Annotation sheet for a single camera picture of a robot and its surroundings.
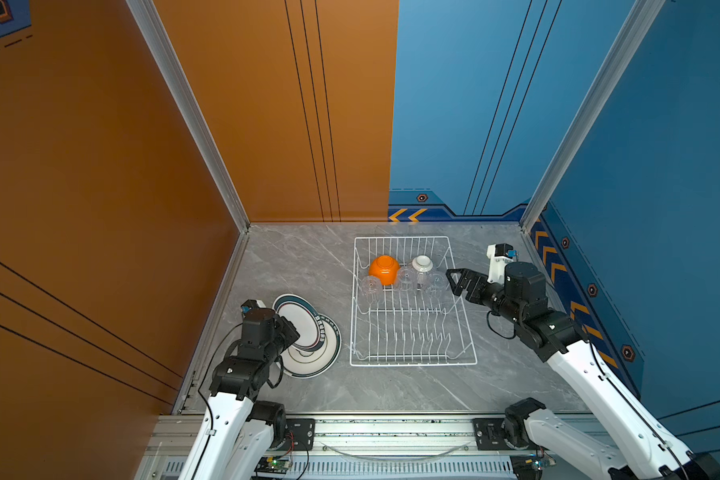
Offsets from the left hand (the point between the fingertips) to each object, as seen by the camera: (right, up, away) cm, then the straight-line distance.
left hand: (294, 319), depth 78 cm
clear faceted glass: (+32, +8, +21) cm, 39 cm away
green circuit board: (-3, -33, -8) cm, 34 cm away
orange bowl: (+25, +12, +20) cm, 34 cm away
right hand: (+42, +12, -4) cm, 43 cm away
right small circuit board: (+58, -33, -7) cm, 68 cm away
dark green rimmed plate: (+1, -14, +6) cm, 15 cm away
